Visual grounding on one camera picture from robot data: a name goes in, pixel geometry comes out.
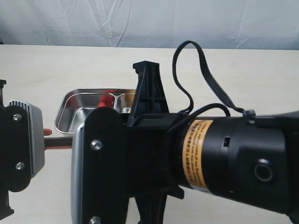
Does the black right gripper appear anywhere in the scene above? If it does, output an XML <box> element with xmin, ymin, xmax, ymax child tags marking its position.
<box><xmin>126</xmin><ymin>61</ymin><xmax>193</xmax><ymax>224</ymax></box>

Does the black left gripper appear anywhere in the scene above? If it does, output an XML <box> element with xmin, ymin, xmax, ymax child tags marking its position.
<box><xmin>0</xmin><ymin>79</ymin><xmax>14</xmax><ymax>217</ymax></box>

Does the dark transparent lid orange seal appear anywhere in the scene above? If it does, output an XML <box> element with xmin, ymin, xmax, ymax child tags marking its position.
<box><xmin>44</xmin><ymin>136</ymin><xmax>73</xmax><ymax>150</ymax></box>

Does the red toy sausage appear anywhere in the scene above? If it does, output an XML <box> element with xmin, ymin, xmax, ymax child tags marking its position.
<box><xmin>97</xmin><ymin>94</ymin><xmax>114</xmax><ymax>108</ymax></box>

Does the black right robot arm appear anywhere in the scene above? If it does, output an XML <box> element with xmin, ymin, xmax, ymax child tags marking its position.
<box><xmin>127</xmin><ymin>61</ymin><xmax>299</xmax><ymax>224</ymax></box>

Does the steel divided lunch box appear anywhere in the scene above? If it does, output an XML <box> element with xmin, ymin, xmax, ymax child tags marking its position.
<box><xmin>55</xmin><ymin>88</ymin><xmax>135</xmax><ymax>134</ymax></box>

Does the pale blue backdrop cloth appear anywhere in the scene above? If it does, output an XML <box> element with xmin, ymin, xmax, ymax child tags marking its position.
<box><xmin>0</xmin><ymin>0</ymin><xmax>299</xmax><ymax>50</ymax></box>

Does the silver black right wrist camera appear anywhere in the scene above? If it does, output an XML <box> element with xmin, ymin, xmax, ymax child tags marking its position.
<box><xmin>71</xmin><ymin>107</ymin><xmax>128</xmax><ymax>224</ymax></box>

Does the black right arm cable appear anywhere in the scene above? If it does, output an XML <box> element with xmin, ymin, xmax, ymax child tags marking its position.
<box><xmin>163</xmin><ymin>41</ymin><xmax>255</xmax><ymax>131</ymax></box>

